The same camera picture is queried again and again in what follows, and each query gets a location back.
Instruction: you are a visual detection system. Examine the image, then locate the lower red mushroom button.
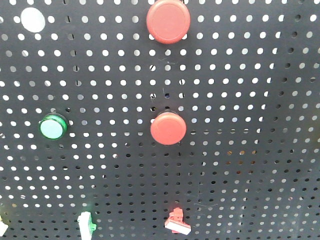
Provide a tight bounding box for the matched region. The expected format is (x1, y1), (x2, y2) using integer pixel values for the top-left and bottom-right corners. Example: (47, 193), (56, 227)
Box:
(150, 111), (187, 146)

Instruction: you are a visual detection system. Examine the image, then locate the red mushroom button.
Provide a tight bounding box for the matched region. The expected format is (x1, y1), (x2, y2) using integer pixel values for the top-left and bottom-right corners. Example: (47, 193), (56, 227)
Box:
(150, 111), (187, 146)
(146, 0), (191, 45)

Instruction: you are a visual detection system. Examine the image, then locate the black perforated pegboard panel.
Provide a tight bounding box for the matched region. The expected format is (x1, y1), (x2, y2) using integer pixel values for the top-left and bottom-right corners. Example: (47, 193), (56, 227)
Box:
(0, 0), (320, 240)

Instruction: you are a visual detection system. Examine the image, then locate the upper red mushroom button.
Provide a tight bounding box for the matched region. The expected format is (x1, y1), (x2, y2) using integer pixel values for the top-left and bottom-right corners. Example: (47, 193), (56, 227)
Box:
(146, 0), (191, 45)

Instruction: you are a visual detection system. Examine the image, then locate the green round push button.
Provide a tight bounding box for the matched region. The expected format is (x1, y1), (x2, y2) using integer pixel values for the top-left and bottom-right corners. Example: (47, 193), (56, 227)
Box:
(39, 113), (68, 141)

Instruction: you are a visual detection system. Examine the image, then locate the upper grey round button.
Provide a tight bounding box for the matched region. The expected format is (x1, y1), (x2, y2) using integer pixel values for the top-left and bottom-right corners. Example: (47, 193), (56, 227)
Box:
(20, 7), (46, 33)

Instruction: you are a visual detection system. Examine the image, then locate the red white toggle switch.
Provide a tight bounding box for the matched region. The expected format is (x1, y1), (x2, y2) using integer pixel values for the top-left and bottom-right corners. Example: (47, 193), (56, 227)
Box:
(164, 207), (192, 235)

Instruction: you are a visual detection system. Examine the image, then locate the green white toggle switch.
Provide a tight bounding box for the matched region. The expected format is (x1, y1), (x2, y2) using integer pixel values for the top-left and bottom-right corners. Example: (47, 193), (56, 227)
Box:
(77, 211), (97, 240)

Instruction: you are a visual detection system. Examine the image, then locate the yellow white toggle switch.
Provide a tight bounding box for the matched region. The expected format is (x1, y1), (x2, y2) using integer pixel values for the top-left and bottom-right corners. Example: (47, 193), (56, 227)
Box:
(0, 217), (9, 237)

